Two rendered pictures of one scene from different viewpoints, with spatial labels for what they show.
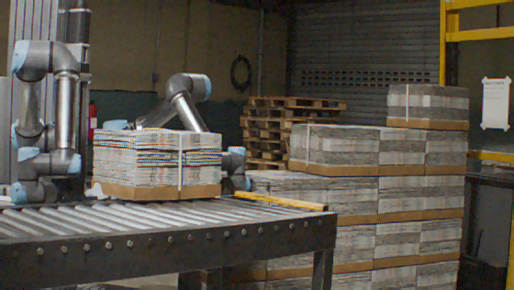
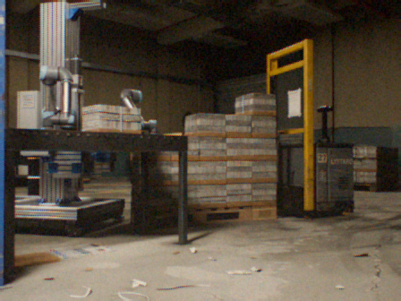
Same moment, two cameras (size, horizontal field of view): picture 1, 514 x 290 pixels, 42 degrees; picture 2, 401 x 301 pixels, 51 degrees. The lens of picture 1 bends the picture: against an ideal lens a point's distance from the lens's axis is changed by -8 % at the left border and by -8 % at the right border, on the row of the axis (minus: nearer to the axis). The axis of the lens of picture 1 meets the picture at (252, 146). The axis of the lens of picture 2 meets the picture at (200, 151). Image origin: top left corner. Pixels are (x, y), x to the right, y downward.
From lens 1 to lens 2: 1.07 m
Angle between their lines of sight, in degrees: 4
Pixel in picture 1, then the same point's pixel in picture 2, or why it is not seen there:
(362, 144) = (216, 122)
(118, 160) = (92, 118)
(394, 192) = (234, 145)
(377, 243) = (227, 170)
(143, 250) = (94, 138)
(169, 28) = (146, 96)
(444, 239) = (266, 171)
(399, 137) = (236, 118)
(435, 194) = (259, 147)
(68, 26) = (71, 66)
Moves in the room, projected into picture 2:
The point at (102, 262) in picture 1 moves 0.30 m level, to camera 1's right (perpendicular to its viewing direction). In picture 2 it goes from (75, 141) to (124, 141)
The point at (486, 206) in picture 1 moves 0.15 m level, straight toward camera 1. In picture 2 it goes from (294, 159) to (293, 159)
